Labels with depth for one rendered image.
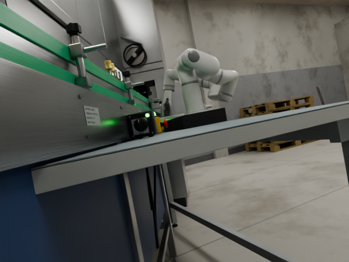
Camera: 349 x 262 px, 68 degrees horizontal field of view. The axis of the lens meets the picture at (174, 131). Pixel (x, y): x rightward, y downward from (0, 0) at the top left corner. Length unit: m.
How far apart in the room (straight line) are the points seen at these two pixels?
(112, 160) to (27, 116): 0.12
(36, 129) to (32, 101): 0.04
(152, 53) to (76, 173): 2.21
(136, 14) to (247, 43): 3.94
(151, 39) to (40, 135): 2.26
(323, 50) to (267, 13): 1.97
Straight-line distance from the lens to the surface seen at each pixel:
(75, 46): 0.58
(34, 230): 0.38
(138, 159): 0.39
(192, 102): 1.30
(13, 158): 0.32
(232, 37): 6.06
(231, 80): 1.48
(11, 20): 0.43
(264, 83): 6.26
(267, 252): 1.22
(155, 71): 2.49
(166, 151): 0.41
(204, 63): 1.29
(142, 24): 2.63
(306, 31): 7.72
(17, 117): 0.34
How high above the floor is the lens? 0.77
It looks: 1 degrees down
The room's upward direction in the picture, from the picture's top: 11 degrees counter-clockwise
